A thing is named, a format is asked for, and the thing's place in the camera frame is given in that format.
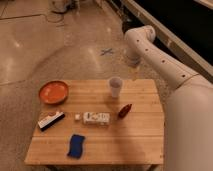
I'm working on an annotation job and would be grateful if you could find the long metal rail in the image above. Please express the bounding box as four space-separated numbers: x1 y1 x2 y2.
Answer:
99 0 213 84

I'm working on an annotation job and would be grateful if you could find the blue sponge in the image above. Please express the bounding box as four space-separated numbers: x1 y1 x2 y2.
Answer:
67 134 85 159

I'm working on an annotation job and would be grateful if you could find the red bottle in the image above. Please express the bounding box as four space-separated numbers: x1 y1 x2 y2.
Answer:
118 104 132 118

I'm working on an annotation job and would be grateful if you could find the wooden table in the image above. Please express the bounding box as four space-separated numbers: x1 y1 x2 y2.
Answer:
25 79 164 166

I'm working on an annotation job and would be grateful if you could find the white ceramic cup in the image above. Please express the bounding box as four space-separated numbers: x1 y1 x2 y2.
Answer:
109 77 123 98

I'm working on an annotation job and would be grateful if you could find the white printed box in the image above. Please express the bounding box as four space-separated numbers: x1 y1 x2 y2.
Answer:
83 112 110 125

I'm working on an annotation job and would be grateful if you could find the black and white brush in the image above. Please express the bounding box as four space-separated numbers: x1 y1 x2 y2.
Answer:
38 112 65 131

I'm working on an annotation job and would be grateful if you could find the small white cube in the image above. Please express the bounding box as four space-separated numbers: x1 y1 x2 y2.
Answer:
75 114 81 121

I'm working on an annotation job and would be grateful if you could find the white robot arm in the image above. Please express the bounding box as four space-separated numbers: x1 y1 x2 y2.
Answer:
124 25 213 171

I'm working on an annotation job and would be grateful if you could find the white base with cables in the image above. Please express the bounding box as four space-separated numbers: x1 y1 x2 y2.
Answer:
48 0 80 14

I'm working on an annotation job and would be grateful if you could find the orange ceramic bowl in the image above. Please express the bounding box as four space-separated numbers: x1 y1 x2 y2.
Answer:
39 81 69 105

